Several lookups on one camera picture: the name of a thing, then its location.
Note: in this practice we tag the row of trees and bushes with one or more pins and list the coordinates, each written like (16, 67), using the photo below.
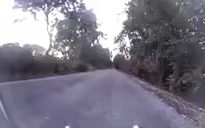
(63, 56)

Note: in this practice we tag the grey asphalt road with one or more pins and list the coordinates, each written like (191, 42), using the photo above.
(100, 100)

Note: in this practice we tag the leaf-strewn dirt verge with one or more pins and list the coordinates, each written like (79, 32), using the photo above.
(183, 105)

